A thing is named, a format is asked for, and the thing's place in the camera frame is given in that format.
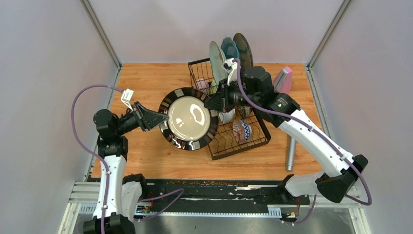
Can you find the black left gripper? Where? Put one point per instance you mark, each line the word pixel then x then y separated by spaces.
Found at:
pixel 146 118

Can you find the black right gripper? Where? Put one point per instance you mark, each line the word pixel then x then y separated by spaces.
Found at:
pixel 219 102

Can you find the white zigzag ceramic bowl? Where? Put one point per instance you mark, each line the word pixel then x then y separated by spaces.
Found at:
pixel 227 117

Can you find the pink ceramic mug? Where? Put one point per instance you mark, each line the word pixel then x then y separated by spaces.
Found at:
pixel 202 85

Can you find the black bottom plate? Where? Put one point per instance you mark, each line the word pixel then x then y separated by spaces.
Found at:
pixel 190 125

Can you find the red and blue patterned bowl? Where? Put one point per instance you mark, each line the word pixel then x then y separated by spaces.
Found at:
pixel 242 131

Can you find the light blue flower plate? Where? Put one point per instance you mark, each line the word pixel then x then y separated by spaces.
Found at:
pixel 217 59

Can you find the blue-grey ceramic plate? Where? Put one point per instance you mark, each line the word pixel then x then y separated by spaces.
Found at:
pixel 245 52

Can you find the teal scalloped plate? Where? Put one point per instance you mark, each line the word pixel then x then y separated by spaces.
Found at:
pixel 229 48

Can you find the light green mug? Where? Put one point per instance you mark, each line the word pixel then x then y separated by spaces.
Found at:
pixel 213 88

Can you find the patterned ceramic bowl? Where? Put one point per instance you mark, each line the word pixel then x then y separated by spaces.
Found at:
pixel 244 111

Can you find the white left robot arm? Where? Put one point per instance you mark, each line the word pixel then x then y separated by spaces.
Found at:
pixel 118 194

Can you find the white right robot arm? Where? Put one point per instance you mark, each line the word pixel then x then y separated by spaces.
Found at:
pixel 255 88

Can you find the pink metronome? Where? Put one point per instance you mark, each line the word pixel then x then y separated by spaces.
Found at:
pixel 283 81

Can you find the silver microphone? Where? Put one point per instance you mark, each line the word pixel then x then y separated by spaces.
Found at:
pixel 290 153

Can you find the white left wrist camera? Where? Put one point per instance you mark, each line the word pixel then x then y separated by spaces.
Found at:
pixel 126 98

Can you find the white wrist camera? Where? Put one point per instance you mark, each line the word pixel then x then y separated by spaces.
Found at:
pixel 126 98
pixel 232 67

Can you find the black wire dish rack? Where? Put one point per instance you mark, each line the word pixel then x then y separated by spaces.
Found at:
pixel 224 144

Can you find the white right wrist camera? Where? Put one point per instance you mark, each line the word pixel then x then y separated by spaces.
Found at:
pixel 232 67

